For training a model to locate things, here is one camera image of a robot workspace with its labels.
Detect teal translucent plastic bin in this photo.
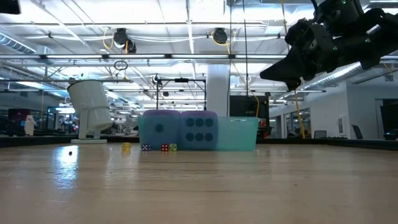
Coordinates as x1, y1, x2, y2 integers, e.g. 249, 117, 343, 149
137, 115, 259, 152

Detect black cabinet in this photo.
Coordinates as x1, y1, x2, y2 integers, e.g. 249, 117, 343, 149
229, 95, 270, 139

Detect yellow cable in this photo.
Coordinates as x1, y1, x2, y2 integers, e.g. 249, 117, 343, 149
280, 0, 307, 139

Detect black background station frame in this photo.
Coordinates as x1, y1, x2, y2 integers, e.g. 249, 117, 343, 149
155, 78, 208, 111

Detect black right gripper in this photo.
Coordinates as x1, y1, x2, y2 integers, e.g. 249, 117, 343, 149
259, 18, 343, 91

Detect dark red monitor screen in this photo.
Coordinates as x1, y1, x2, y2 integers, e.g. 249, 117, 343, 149
7, 108, 31, 122

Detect white cylindrical lamp on stand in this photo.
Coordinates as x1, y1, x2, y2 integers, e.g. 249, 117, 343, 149
67, 80, 113, 144

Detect white bottle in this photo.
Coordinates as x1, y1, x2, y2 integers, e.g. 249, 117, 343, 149
24, 114, 37, 137

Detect black ceiling cable reel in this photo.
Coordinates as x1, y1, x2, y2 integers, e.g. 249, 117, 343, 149
212, 27, 229, 45
113, 27, 137, 54

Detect black cable with coil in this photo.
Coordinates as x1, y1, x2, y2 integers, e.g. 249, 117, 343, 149
241, 0, 250, 97

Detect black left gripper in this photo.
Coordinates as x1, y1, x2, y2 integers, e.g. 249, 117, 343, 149
0, 0, 21, 15

